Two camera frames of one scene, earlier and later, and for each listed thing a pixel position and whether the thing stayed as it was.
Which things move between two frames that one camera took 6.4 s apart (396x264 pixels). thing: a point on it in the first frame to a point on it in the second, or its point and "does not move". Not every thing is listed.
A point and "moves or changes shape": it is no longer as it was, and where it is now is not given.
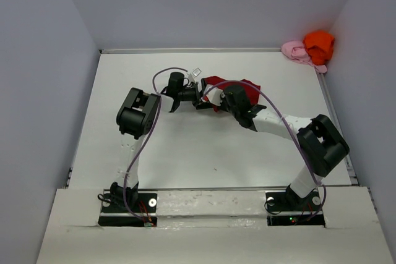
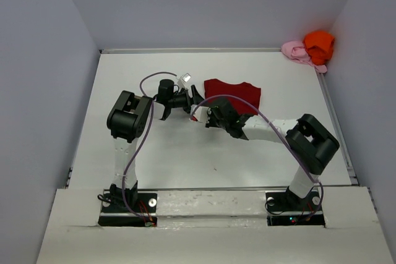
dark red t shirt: [215, 81] moves or changes shape
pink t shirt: [296, 50] does not move
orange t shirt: [320, 46] does not move
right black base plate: [286, 208] does not move
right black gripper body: [225, 106] to [212, 120]
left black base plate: [145, 203] does not move
